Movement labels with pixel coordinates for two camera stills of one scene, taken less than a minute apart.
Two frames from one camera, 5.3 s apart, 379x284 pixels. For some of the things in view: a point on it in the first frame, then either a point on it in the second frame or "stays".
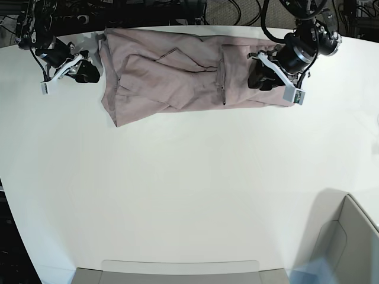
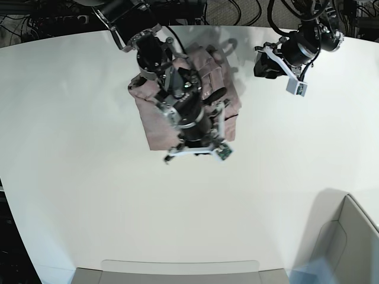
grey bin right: x=341 y=232 stays
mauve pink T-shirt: x=148 y=71 to x=161 y=132
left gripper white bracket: x=87 y=73 to x=221 y=148
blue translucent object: x=319 y=272 stays
